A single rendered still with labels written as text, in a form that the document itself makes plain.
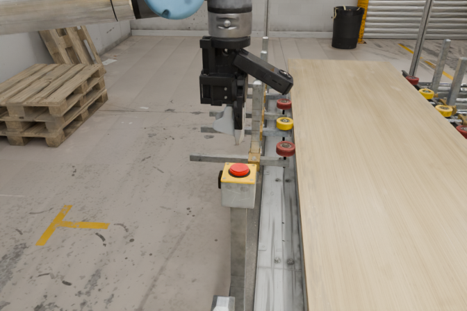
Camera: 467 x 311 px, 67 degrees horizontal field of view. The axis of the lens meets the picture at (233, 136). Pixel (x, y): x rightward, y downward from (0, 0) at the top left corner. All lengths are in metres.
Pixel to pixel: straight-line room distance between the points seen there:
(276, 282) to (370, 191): 0.45
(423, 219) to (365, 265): 0.30
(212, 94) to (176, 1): 0.25
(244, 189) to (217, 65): 0.26
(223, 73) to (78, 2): 0.28
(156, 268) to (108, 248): 0.36
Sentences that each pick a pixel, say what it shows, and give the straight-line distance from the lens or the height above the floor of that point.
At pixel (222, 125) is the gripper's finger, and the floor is 1.34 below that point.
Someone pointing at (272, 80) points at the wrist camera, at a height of 1.44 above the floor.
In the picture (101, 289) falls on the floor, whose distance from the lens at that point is 2.23.
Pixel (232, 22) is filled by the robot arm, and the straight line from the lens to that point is 0.60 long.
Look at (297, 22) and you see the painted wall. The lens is 7.91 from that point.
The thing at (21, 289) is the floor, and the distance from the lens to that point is 2.40.
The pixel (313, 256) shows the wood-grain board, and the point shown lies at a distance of 1.04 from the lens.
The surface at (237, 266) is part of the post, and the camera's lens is 0.91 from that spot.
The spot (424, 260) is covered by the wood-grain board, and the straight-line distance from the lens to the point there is 1.13.
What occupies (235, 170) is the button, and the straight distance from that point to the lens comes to 0.74.
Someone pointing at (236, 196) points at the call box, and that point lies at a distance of 0.75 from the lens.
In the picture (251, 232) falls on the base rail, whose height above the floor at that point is 0.70.
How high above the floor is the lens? 1.64
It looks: 28 degrees down
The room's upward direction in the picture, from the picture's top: straight up
